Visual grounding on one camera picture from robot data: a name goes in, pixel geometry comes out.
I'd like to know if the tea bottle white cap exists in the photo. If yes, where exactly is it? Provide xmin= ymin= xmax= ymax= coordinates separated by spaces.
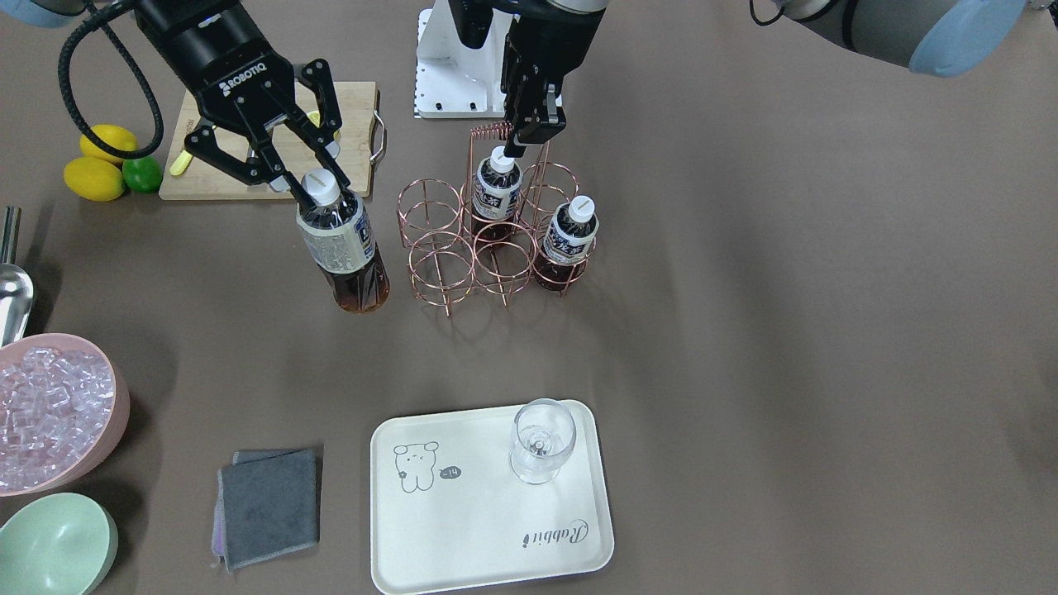
xmin=296 ymin=167 xmax=390 ymax=315

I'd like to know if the pink bowl of ice cubes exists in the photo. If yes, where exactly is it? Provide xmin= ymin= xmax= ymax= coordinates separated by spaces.
xmin=2 ymin=333 xmax=130 ymax=497

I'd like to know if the green bowl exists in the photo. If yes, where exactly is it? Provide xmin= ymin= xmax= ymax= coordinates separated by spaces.
xmin=1 ymin=493 xmax=118 ymax=594

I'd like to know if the tea bottle in basket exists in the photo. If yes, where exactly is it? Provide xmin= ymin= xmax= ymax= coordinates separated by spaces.
xmin=471 ymin=145 xmax=524 ymax=242
xmin=534 ymin=195 xmax=598 ymax=291

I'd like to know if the wooden cutting board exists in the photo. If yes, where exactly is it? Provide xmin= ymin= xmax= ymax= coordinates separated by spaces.
xmin=159 ymin=82 xmax=388 ymax=202

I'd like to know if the cream rabbit tray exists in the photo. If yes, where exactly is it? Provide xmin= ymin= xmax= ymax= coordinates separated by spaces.
xmin=369 ymin=399 xmax=615 ymax=594

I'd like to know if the copper wire bottle basket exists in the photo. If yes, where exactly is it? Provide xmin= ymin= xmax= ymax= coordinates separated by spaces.
xmin=396 ymin=121 xmax=598 ymax=315

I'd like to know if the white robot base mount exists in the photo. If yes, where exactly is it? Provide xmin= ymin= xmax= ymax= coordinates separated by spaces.
xmin=412 ymin=8 xmax=563 ymax=120

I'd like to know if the yellow plastic knife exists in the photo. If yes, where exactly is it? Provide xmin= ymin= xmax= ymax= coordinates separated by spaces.
xmin=169 ymin=110 xmax=321 ymax=177

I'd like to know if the clear wine glass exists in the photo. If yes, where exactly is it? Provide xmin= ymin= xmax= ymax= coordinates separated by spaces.
xmin=508 ymin=398 xmax=578 ymax=485

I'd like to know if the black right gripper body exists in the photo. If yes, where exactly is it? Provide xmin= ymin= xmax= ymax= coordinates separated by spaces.
xmin=136 ymin=1 xmax=341 ymax=185

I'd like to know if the yellow lemon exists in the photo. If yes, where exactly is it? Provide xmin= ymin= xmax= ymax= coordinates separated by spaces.
xmin=79 ymin=124 xmax=139 ymax=167
xmin=63 ymin=157 xmax=126 ymax=201

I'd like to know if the silver metal scoop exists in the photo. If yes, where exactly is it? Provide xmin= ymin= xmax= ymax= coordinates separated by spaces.
xmin=1 ymin=206 xmax=35 ymax=346

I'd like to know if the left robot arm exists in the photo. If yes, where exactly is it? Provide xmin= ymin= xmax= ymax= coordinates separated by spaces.
xmin=449 ymin=1 xmax=1028 ymax=158

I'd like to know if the green lime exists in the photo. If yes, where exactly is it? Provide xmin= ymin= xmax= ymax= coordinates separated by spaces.
xmin=121 ymin=157 xmax=164 ymax=193

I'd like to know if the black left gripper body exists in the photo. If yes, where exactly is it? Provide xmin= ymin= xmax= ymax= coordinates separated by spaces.
xmin=500 ymin=12 xmax=596 ymax=145

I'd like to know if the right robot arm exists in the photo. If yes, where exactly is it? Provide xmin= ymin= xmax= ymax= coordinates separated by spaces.
xmin=2 ymin=1 xmax=353 ymax=211

